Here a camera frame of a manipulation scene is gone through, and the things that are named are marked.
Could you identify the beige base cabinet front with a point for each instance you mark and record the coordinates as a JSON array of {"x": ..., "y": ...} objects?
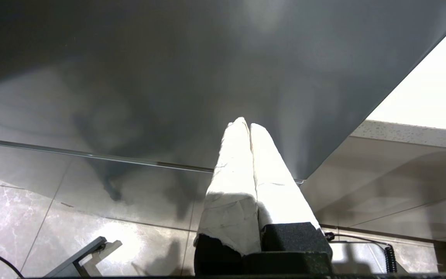
[{"x": 393, "y": 186}]

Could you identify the left gripper tissue-wrapped right finger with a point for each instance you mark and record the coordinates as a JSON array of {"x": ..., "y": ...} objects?
[{"x": 281, "y": 193}]

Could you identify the left gripper tissue-wrapped left finger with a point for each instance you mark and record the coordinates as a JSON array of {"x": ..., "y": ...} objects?
[{"x": 232, "y": 201}]

